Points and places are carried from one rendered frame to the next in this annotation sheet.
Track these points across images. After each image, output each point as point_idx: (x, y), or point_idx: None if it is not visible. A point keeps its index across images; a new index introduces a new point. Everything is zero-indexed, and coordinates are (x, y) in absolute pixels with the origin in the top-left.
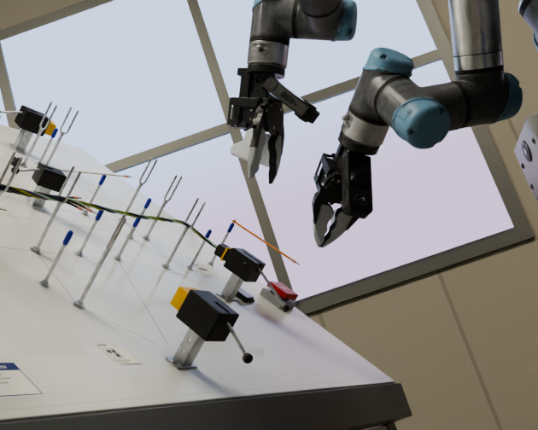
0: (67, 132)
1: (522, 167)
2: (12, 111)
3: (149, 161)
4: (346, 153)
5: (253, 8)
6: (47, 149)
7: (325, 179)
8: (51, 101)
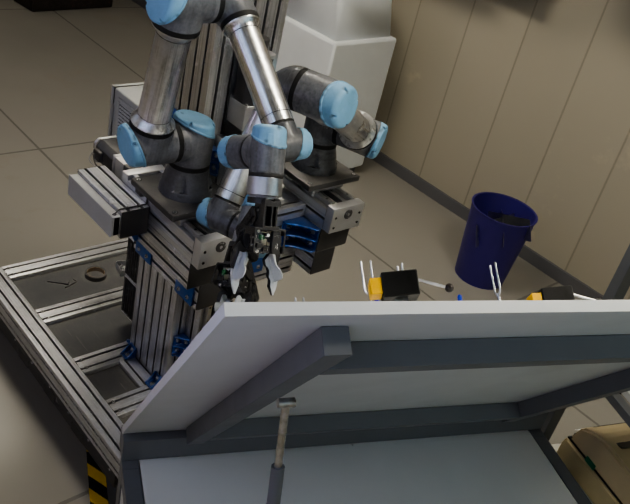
0: (365, 291)
1: (204, 253)
2: (429, 281)
3: (304, 301)
4: (249, 262)
5: (285, 148)
6: None
7: (250, 283)
8: (401, 263)
